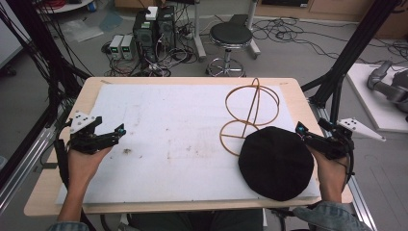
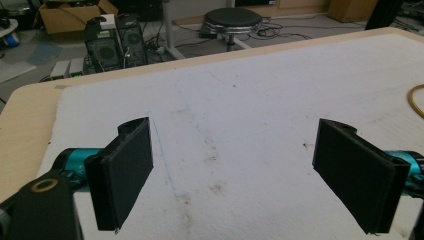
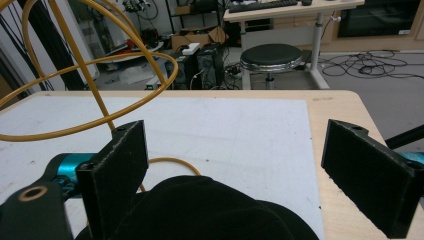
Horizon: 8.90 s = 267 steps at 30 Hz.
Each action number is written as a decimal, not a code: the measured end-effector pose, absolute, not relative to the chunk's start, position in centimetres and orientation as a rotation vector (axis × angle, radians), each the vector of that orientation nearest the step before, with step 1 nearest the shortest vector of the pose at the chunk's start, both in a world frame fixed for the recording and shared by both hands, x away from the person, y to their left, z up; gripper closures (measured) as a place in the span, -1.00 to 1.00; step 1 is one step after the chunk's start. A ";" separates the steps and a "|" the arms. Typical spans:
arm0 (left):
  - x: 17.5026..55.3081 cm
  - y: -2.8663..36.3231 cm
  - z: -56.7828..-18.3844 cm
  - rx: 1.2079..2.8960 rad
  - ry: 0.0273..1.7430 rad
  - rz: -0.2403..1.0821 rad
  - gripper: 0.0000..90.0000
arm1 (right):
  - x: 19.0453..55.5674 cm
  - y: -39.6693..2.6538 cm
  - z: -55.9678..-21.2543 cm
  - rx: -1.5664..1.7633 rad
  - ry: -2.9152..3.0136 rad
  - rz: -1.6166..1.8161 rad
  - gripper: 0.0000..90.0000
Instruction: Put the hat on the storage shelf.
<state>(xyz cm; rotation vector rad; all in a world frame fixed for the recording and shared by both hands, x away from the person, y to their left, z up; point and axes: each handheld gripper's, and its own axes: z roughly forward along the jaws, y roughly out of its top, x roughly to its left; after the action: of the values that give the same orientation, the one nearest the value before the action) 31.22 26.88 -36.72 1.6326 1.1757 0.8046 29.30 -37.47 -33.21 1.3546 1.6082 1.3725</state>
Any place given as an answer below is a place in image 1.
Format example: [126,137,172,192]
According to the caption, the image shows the grey power supply unit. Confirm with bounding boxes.
[109,34,125,61]
[120,34,137,61]

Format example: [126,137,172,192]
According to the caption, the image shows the black round stool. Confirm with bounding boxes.
[205,21,254,78]

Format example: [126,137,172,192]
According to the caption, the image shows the white table mat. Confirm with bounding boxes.
[55,83,322,205]

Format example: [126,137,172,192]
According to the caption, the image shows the tan wire hat stand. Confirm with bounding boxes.
[218,77,281,158]

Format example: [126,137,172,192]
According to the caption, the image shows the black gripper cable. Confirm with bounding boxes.
[53,118,72,191]
[343,147,356,193]

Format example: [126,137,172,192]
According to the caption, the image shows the black hat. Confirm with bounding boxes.
[238,125,315,202]

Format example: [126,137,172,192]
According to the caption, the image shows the black frame post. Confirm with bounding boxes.
[5,0,92,112]
[300,0,403,124]

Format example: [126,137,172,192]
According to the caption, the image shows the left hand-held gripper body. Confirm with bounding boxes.
[67,111,112,156]

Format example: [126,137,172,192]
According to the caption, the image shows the black floor cables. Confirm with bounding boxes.
[251,15,408,66]

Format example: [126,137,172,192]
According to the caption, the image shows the white platform board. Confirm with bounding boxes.
[345,62,408,134]

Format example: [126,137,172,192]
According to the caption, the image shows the tangle of computer cables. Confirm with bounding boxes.
[101,30,200,78]

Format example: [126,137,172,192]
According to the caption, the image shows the clear plastic sheet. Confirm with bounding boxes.
[60,18,105,43]

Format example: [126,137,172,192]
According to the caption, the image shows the aluminium rail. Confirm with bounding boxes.
[0,97,76,215]
[308,97,379,231]

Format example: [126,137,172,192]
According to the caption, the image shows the white round table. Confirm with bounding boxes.
[36,0,94,14]

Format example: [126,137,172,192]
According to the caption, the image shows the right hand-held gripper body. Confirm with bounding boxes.
[317,116,387,161]

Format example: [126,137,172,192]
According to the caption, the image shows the white box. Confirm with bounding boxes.
[144,6,159,21]

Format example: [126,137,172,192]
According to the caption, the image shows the black computer tower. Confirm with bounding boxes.
[156,5,177,50]
[132,9,159,64]

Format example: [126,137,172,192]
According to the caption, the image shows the wooden cabinet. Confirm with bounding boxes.
[254,0,408,40]

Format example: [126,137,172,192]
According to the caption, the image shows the person's dark trousers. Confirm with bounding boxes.
[126,208,266,231]

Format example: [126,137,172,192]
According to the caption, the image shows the person's right hand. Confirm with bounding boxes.
[306,144,350,193]

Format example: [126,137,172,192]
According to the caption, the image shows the person's left hand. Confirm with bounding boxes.
[66,145,114,191]

